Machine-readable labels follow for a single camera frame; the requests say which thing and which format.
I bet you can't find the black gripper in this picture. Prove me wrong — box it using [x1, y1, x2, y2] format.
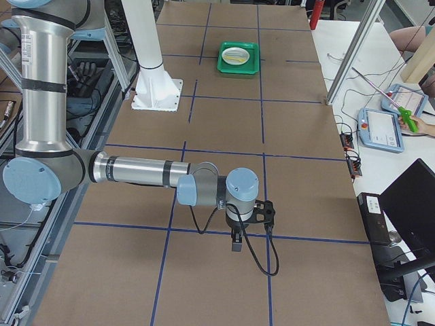
[226, 215, 250, 252]

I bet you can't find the yellow plastic spoon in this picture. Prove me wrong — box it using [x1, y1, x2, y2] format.
[223, 56, 249, 65]

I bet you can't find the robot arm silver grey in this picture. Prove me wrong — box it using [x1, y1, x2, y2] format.
[3, 1, 258, 251]

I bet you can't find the person hand holding grabber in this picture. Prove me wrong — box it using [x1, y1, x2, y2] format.
[398, 115, 435, 137]

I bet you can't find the black computer box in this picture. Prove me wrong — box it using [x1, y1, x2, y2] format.
[357, 192, 391, 246]

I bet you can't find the orange black connector lower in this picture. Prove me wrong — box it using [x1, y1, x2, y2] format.
[347, 157, 362, 179]

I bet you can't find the orange black connector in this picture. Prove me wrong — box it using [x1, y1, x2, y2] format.
[347, 157, 362, 179]
[340, 132, 354, 150]

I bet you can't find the orange black connector upper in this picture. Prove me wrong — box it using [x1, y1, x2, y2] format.
[340, 132, 354, 150]

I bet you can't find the green plastic tray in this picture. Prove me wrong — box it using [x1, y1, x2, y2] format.
[216, 41, 260, 79]

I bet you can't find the black monitor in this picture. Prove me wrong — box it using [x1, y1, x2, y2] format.
[380, 158, 434, 257]

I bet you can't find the near teach pendant tablet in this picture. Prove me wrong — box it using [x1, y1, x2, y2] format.
[357, 108, 404, 153]

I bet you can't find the teach pendant tablet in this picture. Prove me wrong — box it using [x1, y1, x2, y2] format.
[357, 108, 404, 153]
[385, 84, 429, 117]

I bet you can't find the white round plate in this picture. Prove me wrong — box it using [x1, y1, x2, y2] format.
[221, 47, 250, 66]

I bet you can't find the pale translucent plastic fork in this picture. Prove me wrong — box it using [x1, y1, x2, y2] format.
[225, 52, 246, 58]

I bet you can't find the far teach pendant tablet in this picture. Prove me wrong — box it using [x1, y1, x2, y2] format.
[385, 84, 429, 117]

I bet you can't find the red cylinder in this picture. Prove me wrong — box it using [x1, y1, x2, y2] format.
[309, 0, 325, 31]

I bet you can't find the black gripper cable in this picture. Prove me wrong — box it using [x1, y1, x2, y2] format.
[188, 202, 280, 277]

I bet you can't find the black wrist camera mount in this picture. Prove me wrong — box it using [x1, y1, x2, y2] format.
[253, 200, 275, 228]

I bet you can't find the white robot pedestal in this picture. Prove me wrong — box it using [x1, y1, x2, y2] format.
[122, 0, 183, 112]

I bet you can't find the green handled reacher grabber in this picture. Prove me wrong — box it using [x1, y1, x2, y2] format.
[351, 67, 419, 132]

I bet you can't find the aluminium side frame rail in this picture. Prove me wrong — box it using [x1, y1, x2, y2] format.
[1, 24, 135, 325]

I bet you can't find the aluminium frame post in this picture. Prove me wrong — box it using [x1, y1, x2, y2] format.
[326, 0, 385, 105]

